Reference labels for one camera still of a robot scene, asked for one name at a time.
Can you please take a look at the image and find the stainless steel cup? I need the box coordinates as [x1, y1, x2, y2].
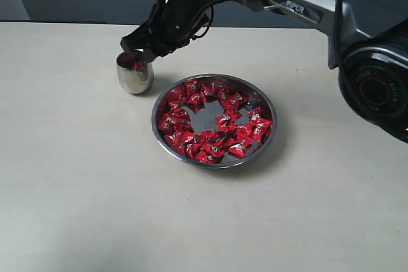
[116, 50, 154, 95]

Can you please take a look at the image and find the red candy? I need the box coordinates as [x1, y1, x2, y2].
[250, 117, 272, 143]
[226, 92, 248, 110]
[133, 61, 145, 71]
[201, 143, 225, 158]
[217, 87, 231, 103]
[157, 113, 176, 134]
[228, 143, 252, 159]
[248, 107, 262, 125]

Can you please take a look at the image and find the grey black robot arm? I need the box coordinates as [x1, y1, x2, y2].
[120, 0, 407, 141]

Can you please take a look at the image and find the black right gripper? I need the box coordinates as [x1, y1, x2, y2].
[120, 0, 212, 63]

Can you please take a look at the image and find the round stainless steel plate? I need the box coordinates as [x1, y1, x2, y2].
[151, 74, 277, 169]

